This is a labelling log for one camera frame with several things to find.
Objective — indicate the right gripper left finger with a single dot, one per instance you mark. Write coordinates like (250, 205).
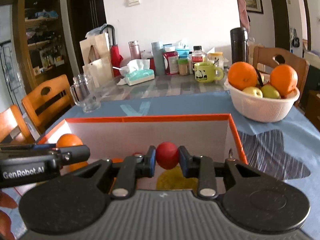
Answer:
(130, 170)

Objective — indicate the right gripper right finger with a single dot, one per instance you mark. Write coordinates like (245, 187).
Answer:
(202, 168)

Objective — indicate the large red tomato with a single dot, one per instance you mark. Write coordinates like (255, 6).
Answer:
(167, 155)

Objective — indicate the person's left hand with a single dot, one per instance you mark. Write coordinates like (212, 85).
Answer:
(6, 202)

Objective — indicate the orange cardboard box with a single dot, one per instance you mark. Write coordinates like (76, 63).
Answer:
(212, 135)

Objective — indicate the near wooden chair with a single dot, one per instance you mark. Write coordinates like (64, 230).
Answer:
(13, 129)

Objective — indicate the far wooden chair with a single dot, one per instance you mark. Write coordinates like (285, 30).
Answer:
(47, 102)

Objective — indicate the white fruit basket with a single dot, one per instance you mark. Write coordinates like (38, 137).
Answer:
(262, 109)

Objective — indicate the glass jar mug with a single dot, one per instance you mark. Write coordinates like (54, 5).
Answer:
(84, 94)

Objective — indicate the green tissue box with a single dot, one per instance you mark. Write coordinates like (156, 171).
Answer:
(139, 76)

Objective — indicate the blue patterned tablecloth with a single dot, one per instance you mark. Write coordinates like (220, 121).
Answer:
(275, 195)

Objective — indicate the yellow apple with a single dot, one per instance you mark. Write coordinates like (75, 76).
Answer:
(254, 91)

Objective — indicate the green panda mug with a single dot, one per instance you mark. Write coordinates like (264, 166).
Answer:
(208, 72)

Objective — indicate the orange in basket left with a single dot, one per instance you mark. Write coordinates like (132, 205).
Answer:
(242, 75)

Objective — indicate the orange in basket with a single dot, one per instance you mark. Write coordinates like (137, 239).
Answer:
(284, 79)
(242, 75)

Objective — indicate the green apple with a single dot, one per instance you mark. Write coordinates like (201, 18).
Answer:
(270, 92)

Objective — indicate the red umbrella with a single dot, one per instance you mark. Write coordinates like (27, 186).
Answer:
(116, 58)

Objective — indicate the red label jar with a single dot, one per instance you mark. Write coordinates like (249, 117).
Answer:
(170, 62)

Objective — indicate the wooden shelf cabinet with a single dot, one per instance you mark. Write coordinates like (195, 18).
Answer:
(41, 48)

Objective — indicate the grey tall bottle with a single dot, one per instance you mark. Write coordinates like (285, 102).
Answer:
(157, 50)

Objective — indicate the pink thermos bottle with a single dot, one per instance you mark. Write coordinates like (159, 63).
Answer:
(134, 50)

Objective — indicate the orange in basket right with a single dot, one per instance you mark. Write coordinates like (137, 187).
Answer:
(284, 79)

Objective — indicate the paper shopping bag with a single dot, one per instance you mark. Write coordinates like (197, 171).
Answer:
(97, 59)

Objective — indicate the black thermos bottle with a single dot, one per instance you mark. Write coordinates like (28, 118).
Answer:
(239, 44)

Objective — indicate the pink hanging cloth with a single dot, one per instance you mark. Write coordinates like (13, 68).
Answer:
(244, 19)

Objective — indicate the wall switch panel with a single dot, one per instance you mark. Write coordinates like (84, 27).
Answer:
(131, 3)

